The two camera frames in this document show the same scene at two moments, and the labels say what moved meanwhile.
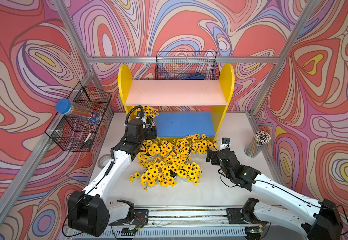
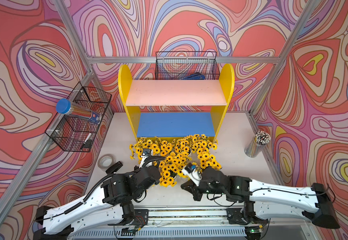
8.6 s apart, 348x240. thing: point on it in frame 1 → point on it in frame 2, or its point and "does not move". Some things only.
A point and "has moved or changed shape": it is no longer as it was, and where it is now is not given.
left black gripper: (149, 135) → (156, 168)
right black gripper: (214, 153) → (190, 186)
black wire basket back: (175, 65) does not move
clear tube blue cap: (64, 106) does not move
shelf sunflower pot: (191, 172) has moved or changed shape
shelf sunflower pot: (182, 148) does not move
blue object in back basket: (196, 76) does not move
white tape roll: (103, 160) does not move
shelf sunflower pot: (149, 113) has moved or changed shape
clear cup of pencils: (257, 143) does not move
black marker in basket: (85, 141) does not move
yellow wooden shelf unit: (217, 93) does not move
